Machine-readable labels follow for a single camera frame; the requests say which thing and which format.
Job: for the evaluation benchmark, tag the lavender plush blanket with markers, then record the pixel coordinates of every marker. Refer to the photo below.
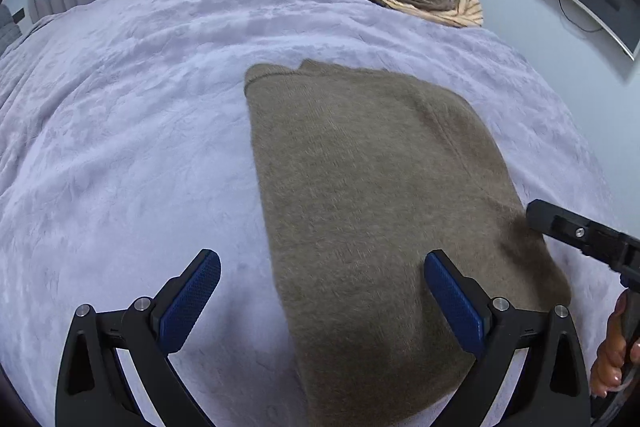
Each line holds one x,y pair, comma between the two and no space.
125,132

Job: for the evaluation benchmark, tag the black wall socket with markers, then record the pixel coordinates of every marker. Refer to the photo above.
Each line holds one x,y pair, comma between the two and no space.
19,15

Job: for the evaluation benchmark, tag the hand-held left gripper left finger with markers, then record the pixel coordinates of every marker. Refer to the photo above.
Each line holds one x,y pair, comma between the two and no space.
192,297

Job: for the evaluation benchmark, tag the person's right hand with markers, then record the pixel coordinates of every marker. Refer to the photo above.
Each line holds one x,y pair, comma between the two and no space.
612,357

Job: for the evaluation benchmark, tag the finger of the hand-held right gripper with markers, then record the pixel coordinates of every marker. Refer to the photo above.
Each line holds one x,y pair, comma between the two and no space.
570,229

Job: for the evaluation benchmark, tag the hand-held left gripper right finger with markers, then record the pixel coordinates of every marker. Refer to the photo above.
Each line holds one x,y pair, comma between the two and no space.
455,302

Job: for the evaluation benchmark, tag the brown knit sweater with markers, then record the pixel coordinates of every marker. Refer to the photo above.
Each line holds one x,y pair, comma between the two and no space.
375,207

